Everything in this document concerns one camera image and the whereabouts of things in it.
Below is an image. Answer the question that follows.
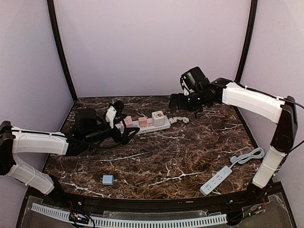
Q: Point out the pink cube socket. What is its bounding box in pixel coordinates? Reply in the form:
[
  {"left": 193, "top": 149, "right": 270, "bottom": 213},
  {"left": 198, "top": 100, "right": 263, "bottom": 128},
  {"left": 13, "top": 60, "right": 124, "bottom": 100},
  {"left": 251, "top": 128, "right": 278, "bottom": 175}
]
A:
[{"left": 120, "top": 116, "right": 133, "bottom": 130}]

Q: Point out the pink usb charger plug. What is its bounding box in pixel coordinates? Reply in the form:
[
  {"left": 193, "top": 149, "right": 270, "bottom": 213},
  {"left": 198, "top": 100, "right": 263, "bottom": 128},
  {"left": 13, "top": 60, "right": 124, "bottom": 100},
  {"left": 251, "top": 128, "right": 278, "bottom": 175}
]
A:
[{"left": 138, "top": 117, "right": 147, "bottom": 128}]

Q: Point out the white multicolour power strip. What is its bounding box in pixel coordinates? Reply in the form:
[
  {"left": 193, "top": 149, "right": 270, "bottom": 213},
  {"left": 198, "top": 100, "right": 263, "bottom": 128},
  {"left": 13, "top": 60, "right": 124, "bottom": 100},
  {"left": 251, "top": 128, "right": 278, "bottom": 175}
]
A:
[{"left": 116, "top": 116, "right": 171, "bottom": 136}]

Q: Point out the white cube socket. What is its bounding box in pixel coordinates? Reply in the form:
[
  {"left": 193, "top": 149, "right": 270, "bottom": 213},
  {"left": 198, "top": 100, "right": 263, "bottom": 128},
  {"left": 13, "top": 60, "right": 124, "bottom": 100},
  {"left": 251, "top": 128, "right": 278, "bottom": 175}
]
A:
[{"left": 152, "top": 111, "right": 165, "bottom": 127}]

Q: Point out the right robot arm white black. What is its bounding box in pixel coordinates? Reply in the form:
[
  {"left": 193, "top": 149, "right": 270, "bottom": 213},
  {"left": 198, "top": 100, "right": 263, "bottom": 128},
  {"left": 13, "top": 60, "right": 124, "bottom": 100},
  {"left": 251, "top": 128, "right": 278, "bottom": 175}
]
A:
[{"left": 169, "top": 66, "right": 298, "bottom": 189}]

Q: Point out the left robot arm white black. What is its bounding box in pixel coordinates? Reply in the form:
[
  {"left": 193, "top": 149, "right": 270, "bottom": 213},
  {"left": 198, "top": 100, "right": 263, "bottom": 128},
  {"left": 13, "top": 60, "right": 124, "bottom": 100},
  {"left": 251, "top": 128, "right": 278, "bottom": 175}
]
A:
[{"left": 0, "top": 105, "right": 140, "bottom": 195}]

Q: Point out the blue usb charger plug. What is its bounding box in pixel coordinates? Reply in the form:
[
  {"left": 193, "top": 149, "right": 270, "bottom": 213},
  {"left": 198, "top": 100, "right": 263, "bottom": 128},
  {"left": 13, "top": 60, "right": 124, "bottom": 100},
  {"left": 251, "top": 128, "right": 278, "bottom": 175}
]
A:
[{"left": 101, "top": 175, "right": 114, "bottom": 186}]

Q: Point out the light blue power strip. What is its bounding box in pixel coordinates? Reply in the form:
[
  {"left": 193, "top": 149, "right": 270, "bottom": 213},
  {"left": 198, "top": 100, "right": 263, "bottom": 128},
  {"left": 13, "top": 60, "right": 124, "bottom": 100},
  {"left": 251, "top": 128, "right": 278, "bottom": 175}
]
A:
[{"left": 199, "top": 166, "right": 232, "bottom": 196}]

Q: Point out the small circuit board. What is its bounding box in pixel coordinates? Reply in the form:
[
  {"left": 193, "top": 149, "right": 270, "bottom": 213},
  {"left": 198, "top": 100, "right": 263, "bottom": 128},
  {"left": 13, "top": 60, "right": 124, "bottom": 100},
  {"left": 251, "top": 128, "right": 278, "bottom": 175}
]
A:
[{"left": 68, "top": 212, "right": 90, "bottom": 224}]

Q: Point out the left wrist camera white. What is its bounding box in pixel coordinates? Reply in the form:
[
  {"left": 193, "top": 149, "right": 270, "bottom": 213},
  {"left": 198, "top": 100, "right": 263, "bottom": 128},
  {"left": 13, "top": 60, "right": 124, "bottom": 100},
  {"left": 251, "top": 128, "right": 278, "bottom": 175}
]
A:
[{"left": 105, "top": 105, "right": 117, "bottom": 129}]

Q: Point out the white power strip cable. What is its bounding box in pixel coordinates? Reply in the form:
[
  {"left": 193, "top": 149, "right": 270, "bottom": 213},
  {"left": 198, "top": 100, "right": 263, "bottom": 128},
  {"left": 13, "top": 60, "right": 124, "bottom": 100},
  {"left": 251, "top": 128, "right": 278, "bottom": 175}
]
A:
[{"left": 169, "top": 115, "right": 190, "bottom": 124}]

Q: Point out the grey power strip cable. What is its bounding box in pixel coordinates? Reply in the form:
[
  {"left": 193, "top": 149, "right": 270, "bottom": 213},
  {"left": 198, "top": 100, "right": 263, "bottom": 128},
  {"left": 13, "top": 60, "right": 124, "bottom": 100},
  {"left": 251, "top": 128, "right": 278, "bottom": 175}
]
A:
[{"left": 229, "top": 147, "right": 265, "bottom": 167}]

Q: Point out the black front rail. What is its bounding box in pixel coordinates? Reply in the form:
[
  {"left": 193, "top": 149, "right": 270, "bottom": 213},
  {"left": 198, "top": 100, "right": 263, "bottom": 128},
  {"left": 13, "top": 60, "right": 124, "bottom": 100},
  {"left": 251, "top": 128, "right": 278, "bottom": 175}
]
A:
[{"left": 48, "top": 191, "right": 263, "bottom": 214}]

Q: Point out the right black frame post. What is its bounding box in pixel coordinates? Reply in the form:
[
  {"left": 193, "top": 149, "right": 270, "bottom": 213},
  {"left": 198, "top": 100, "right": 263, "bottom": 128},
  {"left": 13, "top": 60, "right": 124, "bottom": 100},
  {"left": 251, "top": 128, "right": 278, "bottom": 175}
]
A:
[{"left": 235, "top": 0, "right": 258, "bottom": 82}]

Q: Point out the black frame post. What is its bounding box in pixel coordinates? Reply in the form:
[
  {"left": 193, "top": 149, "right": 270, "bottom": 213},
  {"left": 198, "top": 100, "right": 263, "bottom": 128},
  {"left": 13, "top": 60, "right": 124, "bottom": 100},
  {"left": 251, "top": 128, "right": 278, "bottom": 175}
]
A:
[
  {"left": 47, "top": 0, "right": 78, "bottom": 103},
  {"left": 235, "top": 0, "right": 258, "bottom": 82}
]

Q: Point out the light blue cable duct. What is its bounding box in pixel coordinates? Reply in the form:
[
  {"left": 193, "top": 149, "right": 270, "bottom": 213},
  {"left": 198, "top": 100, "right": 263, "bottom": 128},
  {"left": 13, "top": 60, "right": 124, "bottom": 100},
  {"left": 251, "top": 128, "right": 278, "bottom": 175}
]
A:
[{"left": 31, "top": 203, "right": 227, "bottom": 228}]

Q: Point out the left black frame post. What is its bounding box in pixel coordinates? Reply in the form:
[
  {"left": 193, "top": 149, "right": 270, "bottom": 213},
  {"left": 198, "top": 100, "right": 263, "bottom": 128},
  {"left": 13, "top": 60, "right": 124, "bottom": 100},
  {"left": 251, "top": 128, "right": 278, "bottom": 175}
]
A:
[{"left": 47, "top": 0, "right": 78, "bottom": 103}]

